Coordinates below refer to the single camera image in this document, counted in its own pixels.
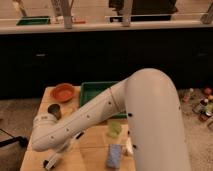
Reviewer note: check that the white dish brush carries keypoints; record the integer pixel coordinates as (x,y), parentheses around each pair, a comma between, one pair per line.
(53,160)

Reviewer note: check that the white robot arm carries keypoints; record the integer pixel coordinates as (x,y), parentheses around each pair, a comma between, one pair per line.
(151,102)

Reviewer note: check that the green plastic tray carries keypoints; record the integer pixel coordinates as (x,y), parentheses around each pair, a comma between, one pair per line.
(88,91)

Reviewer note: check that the green plastic cup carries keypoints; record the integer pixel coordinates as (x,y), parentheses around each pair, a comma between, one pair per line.
(114,129)

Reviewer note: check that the orange plastic bowl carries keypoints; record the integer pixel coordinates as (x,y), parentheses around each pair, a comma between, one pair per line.
(62,92)

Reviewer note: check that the yellow banana toy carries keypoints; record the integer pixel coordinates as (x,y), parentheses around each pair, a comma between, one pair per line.
(67,112)

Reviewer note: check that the dark metal cup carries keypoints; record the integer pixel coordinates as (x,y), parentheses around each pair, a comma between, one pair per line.
(55,110)

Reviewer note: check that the white mug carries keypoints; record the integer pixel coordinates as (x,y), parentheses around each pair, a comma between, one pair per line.
(127,149)

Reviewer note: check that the blue sponge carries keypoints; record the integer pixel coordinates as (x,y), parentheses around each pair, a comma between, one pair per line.
(114,156)

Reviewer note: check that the black chair base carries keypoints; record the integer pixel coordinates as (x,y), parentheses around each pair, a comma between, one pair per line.
(22,141)

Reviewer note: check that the green tray on counter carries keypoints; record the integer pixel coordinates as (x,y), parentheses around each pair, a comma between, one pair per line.
(35,20)

